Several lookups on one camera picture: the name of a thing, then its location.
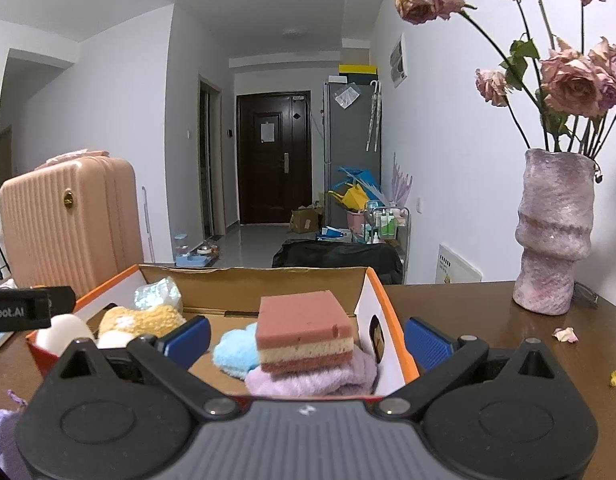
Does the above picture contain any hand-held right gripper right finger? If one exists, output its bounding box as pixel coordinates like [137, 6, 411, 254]
[370, 317, 561, 418]

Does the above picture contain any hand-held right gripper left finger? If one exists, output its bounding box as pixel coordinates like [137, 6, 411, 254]
[58, 316, 241, 417]

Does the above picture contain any light blue fluffy cloth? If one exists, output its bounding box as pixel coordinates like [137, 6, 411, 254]
[212, 322, 261, 381]

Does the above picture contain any yellow and white plush toy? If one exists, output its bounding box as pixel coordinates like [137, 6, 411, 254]
[35, 305, 186, 361]

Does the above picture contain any red cardboard box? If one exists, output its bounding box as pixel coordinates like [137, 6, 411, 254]
[26, 264, 419, 401]

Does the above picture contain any pink layered sponge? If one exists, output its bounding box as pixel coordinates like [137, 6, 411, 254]
[255, 290, 356, 375]

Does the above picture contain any clear bag of cotton balls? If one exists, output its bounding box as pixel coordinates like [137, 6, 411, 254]
[134, 277, 183, 313]

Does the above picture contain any pink ribbed suitcase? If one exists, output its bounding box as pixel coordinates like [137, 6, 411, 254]
[0, 149, 142, 301]

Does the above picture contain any blue pet feeder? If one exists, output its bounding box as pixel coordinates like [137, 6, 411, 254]
[174, 233, 219, 268]

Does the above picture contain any black bag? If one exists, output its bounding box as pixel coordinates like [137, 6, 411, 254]
[272, 238, 403, 286]

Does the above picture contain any lavender fluffy cloth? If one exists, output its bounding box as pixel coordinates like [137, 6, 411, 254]
[245, 345, 379, 401]

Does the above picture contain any cart with bottles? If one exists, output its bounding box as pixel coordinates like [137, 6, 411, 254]
[363, 200, 413, 246]

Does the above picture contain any pink bin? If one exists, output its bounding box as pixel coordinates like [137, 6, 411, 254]
[345, 209, 366, 241]

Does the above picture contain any pink textured vase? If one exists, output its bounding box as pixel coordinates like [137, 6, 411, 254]
[512, 148, 596, 317]

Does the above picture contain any purple feather decoration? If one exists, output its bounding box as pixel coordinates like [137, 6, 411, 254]
[385, 152, 413, 208]

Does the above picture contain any brown cardboard box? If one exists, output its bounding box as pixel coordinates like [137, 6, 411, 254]
[289, 205, 325, 234]

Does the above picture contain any dark brown entrance door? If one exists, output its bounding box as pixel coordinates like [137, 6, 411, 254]
[236, 91, 311, 226]

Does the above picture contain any grey refrigerator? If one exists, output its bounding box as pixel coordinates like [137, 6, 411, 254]
[322, 80, 383, 231]

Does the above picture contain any folded white umbrella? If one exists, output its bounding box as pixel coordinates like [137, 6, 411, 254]
[365, 80, 383, 153]

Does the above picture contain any clear plastic bag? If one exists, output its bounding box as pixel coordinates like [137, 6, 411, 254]
[334, 85, 361, 110]

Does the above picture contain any dried pink rose bouquet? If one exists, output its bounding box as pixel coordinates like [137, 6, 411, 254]
[394, 0, 616, 183]

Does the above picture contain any white wall board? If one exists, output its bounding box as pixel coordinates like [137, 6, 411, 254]
[437, 244, 484, 285]

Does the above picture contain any black cable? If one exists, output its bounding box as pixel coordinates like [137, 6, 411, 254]
[573, 280, 600, 308]

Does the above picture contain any side door frame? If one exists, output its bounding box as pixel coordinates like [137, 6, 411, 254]
[198, 75, 223, 246]

